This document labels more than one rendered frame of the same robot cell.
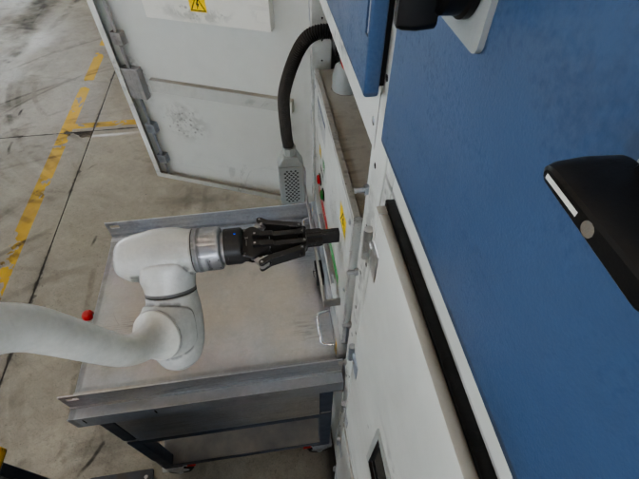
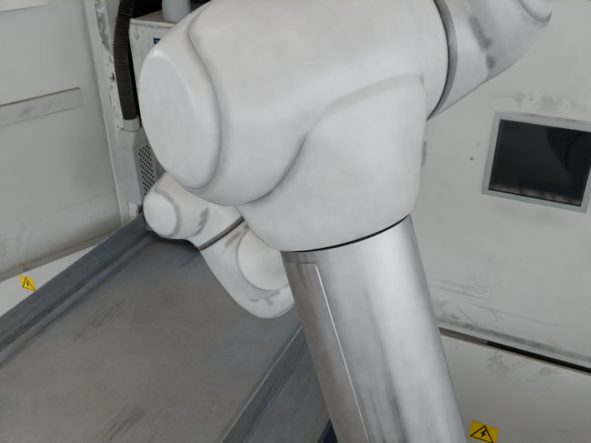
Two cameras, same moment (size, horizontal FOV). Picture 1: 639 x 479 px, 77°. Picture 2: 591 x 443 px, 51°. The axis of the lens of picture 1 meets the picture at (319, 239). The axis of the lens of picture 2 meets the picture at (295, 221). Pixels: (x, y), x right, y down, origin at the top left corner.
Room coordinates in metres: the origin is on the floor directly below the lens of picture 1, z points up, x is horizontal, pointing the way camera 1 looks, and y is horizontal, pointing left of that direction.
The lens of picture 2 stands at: (-0.12, 0.96, 1.69)
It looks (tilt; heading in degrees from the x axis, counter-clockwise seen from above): 30 degrees down; 303
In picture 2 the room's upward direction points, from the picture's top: 1 degrees counter-clockwise
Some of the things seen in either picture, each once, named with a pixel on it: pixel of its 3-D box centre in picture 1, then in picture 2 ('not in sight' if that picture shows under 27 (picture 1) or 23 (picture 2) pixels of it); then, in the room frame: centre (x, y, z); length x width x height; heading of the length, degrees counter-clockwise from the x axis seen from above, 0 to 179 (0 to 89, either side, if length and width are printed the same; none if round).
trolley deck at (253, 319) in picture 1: (215, 299); (159, 352); (0.64, 0.32, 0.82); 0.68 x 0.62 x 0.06; 98
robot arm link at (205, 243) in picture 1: (210, 248); not in sight; (0.51, 0.22, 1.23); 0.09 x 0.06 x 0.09; 8
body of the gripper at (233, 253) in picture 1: (246, 244); not in sight; (0.52, 0.15, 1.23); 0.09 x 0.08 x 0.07; 98
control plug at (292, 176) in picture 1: (292, 177); (138, 163); (0.88, 0.08, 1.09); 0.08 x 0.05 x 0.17; 98
